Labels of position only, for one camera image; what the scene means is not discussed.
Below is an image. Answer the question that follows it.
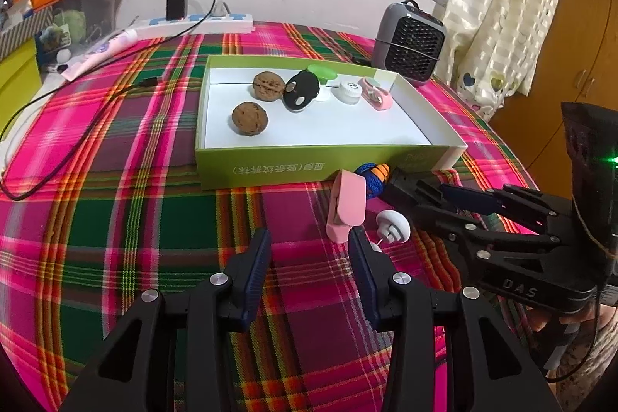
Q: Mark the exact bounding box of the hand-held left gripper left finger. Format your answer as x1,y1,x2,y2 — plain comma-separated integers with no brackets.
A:
58,227,272,412

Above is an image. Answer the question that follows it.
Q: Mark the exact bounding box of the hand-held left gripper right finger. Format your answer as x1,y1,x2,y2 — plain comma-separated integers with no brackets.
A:
348,227,563,412

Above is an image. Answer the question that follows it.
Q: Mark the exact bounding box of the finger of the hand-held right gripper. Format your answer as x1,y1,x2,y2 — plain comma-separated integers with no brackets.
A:
440,183,577,229
384,166,556,258

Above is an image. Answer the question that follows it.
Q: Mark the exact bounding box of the white suction hook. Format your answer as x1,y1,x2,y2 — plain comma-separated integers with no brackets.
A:
372,209,411,254

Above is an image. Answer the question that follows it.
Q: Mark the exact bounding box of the blue orange knitted ornament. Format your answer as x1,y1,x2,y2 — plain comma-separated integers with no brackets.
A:
354,162,391,199

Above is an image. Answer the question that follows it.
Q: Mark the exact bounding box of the large pink clip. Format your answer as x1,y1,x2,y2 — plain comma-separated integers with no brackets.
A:
326,169,367,244

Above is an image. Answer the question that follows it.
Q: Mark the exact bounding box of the small pink green clip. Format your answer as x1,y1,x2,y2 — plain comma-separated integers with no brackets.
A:
357,76,393,111

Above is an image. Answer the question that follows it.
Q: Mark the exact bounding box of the green white cardboard box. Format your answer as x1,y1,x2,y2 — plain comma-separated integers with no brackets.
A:
194,54,469,192

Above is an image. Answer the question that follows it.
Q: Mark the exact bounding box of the black mushroom-shaped white-dotted object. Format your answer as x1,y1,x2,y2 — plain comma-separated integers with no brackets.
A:
282,71,320,112

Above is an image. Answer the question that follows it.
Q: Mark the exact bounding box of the round brown walnut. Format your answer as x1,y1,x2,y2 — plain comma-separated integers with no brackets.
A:
232,102,268,136

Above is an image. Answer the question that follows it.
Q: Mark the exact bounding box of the person's right forearm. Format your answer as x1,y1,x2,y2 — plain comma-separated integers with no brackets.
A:
570,310,618,388

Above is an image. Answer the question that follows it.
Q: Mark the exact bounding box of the person's right hand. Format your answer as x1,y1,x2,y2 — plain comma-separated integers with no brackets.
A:
528,303,602,342

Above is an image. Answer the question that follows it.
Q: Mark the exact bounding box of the white round case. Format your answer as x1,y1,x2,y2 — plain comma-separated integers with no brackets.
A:
336,77,363,105

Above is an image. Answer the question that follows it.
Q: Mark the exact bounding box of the wooden cabinet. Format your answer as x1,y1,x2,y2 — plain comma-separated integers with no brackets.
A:
487,0,618,210

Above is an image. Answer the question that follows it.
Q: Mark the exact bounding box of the grey portable heater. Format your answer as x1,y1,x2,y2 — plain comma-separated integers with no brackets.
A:
372,0,446,85

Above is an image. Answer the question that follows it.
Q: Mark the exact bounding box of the carved brown walnut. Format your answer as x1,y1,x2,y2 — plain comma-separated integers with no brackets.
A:
252,71,287,102

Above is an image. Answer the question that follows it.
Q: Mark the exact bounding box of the cream heart-print curtain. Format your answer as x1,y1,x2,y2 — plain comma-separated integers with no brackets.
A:
443,0,568,122

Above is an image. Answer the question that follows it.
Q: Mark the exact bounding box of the white blue power strip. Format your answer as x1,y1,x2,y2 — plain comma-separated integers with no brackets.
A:
129,12,254,40

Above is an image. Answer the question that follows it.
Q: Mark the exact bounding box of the pink white tube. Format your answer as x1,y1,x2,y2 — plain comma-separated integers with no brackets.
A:
62,30,138,81

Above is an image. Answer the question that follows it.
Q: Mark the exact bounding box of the black charger adapter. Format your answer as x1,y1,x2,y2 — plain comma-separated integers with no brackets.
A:
166,0,190,22

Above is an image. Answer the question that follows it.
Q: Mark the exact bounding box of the yellow-green cardboard box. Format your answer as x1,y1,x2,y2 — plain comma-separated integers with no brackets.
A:
0,36,44,119

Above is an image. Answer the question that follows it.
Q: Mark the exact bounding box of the striped cardboard box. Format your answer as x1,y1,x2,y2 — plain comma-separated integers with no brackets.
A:
0,7,54,60

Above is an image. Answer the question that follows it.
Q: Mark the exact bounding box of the black charger cable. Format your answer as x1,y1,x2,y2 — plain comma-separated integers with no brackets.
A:
0,0,218,201

